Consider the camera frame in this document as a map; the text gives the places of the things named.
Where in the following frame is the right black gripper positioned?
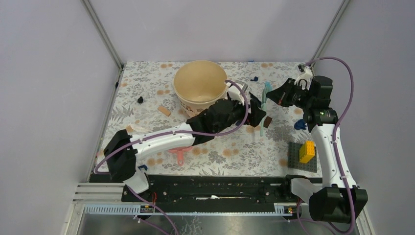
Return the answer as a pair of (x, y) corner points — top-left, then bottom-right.
(265, 78), (313, 110)

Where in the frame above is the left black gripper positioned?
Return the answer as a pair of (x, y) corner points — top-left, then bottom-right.
(214, 95), (266, 134)

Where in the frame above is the green hand brush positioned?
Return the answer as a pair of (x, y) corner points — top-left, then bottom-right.
(260, 89), (267, 137)

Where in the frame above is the pink plastic dustpan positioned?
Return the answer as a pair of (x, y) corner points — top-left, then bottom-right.
(168, 146), (192, 166)

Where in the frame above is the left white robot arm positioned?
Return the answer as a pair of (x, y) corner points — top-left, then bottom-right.
(102, 95), (266, 201)

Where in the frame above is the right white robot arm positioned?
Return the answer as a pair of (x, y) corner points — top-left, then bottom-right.
(266, 76), (368, 224)

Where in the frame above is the teal paper scrap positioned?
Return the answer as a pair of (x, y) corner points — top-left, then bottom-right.
(264, 82), (273, 93)

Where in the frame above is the brown wooden block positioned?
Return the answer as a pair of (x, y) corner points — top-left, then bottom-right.
(263, 117), (273, 128)

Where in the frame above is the grey lego baseplate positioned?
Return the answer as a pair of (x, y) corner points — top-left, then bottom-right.
(287, 142), (317, 173)

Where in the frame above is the yellow lego brick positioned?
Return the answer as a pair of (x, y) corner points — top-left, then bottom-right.
(299, 141), (316, 164)

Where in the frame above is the beige plastic bucket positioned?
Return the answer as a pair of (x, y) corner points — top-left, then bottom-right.
(173, 60), (228, 117)

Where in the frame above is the tan wooden block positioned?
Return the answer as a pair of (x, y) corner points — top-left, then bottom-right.
(158, 106), (171, 117)

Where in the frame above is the floral table cloth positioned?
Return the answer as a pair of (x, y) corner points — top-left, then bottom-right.
(94, 61), (312, 182)

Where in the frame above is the white paper scrap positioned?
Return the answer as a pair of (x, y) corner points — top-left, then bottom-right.
(127, 124), (152, 134)

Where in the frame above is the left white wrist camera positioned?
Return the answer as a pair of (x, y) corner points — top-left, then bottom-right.
(226, 81), (248, 105)

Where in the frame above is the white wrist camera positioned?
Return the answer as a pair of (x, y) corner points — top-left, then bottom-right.
(226, 81), (248, 105)
(294, 64), (313, 90)

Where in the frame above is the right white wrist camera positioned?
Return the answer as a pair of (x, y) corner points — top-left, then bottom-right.
(294, 64), (313, 90)

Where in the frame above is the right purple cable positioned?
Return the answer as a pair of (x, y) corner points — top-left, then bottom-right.
(285, 56), (356, 235)

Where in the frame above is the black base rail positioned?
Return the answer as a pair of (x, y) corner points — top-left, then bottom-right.
(121, 175), (299, 213)

